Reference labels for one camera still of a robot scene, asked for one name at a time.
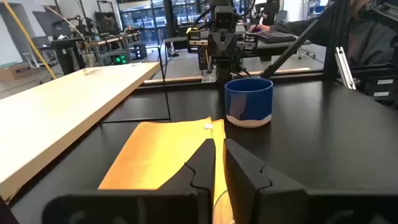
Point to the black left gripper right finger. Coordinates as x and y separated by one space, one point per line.
267 199

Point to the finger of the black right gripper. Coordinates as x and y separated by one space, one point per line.
222 70
234 68

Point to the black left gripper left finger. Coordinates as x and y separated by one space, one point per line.
186 199

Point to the clear plastic cup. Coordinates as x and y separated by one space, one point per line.
222 208

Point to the dark blue ceramic mug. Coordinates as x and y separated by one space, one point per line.
248 102

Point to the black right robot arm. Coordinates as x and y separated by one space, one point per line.
219 2

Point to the person's hand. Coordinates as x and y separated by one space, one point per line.
259 28

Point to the wooden table side board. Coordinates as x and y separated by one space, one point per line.
174 79

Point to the black keyboard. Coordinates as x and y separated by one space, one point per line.
275 37

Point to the orange folded cloth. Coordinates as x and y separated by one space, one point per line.
155 155

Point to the person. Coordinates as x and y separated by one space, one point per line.
271 12
373 43

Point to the black device with green lights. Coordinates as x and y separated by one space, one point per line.
119 59

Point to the cardboard box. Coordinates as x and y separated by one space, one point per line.
17 72

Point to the silver corner bracket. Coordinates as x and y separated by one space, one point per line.
209 76

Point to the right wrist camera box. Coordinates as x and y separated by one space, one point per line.
224 18

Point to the aluminium bar bracket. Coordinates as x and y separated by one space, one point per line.
345 68

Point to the wooden shelf with black frame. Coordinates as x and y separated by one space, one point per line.
62 102

